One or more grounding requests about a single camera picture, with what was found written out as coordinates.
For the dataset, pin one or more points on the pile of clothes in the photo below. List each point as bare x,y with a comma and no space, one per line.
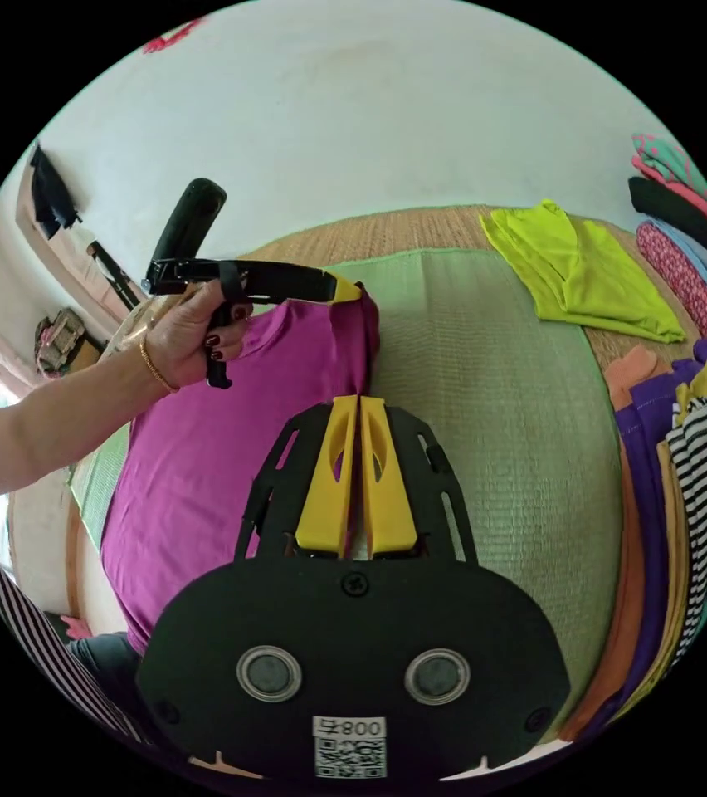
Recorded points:
646,498

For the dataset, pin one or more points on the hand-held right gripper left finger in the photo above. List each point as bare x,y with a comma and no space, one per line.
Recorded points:
323,498

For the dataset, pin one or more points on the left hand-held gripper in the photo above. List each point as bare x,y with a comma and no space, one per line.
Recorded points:
279,283

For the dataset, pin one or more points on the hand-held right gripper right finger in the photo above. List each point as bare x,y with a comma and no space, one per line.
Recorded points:
391,504

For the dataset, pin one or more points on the bag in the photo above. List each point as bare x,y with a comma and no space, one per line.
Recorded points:
60,341

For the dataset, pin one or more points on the purple short sleeve shirt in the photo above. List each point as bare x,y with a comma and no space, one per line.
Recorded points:
204,448

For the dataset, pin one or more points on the black hanging garment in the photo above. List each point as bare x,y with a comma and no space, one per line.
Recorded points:
48,193

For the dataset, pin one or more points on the bed with green woven mat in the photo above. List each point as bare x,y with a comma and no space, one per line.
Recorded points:
490,436

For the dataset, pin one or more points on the person's left hand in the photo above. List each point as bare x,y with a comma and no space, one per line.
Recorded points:
185,339

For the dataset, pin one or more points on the person's left forearm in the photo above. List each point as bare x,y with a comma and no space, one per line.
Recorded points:
48,429

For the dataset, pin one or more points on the lime green shirt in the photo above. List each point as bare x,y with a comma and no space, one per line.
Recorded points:
577,280

